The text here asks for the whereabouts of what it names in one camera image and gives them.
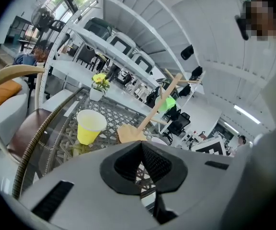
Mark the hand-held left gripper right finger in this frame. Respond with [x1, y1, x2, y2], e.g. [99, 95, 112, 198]
[141, 140, 239, 230]

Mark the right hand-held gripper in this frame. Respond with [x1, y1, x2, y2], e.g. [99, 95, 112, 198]
[191, 138, 230, 157]

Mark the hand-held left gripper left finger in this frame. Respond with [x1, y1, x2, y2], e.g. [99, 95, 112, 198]
[20, 140, 161, 230]

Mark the yellow plastic cup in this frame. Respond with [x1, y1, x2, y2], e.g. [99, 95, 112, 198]
[77, 109, 108, 145]

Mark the green plastic cup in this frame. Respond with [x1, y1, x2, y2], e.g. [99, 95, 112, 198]
[155, 95, 177, 113]

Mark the wooden cup tree stand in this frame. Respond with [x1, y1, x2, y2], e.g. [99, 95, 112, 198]
[117, 69, 205, 144]

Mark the black office chair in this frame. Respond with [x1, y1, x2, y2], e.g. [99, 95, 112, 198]
[163, 113, 191, 142]

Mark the ceiling light strip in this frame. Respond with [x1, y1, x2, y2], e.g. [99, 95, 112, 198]
[233, 104, 261, 125]

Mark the dark metal lattice table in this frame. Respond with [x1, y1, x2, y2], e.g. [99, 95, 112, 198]
[12, 86, 174, 201]

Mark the grey white beanbag sofa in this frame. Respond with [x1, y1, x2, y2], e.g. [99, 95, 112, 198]
[0, 78, 31, 153]

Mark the potted yellow flower plant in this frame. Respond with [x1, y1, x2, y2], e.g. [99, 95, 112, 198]
[89, 72, 111, 102]

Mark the white microwave oven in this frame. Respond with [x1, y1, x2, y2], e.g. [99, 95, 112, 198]
[106, 32, 137, 58]
[129, 51, 156, 74]

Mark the orange cushion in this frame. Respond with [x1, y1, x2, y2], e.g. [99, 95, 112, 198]
[0, 80, 23, 114]

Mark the person's head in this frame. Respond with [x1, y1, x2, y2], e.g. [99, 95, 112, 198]
[235, 0, 276, 43]

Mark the wooden chair with brown seat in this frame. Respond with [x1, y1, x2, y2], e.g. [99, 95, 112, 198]
[0, 65, 56, 165]

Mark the orange dried plant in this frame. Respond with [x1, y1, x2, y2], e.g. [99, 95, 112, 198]
[34, 47, 50, 68]

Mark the blue cloth bundle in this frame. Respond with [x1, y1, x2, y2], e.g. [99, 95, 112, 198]
[12, 53, 37, 66]

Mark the white metal shelving unit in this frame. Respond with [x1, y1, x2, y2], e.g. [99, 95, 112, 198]
[38, 0, 268, 138]

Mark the black glass cabinet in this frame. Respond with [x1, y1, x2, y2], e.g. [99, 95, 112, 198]
[5, 15, 37, 49]

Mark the black standing fan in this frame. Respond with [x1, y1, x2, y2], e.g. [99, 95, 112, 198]
[31, 5, 57, 32]

